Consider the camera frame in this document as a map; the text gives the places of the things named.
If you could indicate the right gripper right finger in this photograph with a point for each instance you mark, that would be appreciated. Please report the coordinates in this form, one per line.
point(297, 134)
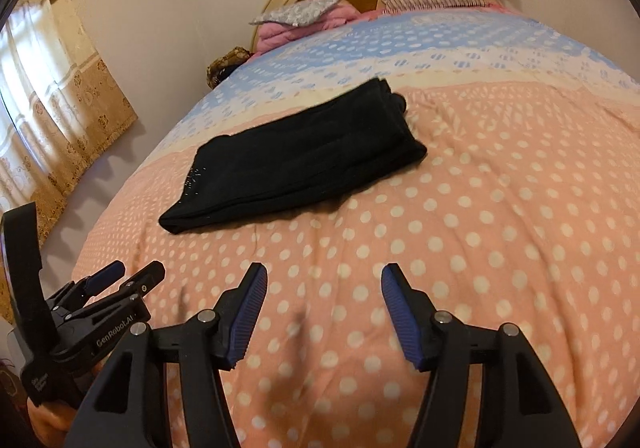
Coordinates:
point(519, 404)

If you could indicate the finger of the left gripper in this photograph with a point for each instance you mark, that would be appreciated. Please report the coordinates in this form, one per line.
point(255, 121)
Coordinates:
point(75, 294)
point(128, 295)

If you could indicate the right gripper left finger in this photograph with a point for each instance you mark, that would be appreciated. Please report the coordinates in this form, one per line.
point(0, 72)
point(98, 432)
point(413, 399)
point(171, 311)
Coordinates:
point(127, 405)

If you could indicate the black pants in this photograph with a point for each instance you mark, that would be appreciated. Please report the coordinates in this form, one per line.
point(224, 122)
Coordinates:
point(320, 154)

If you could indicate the left hand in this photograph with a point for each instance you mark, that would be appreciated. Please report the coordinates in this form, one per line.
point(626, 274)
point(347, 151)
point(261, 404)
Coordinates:
point(51, 422)

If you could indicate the beige side curtain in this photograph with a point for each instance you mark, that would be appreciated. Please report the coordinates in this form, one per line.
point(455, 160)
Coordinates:
point(61, 108)

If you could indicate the polka dot bed cover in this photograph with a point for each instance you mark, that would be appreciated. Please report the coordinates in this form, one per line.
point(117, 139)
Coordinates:
point(526, 209)

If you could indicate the brown bag beside bed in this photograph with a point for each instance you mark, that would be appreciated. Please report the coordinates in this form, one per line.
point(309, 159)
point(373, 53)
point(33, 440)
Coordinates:
point(222, 67)

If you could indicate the pink folded blanket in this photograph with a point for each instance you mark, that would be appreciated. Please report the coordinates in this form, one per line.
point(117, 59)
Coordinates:
point(272, 35)

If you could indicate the grey patterned pillow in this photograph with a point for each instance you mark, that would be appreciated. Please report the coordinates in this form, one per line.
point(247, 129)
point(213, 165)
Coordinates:
point(302, 13)

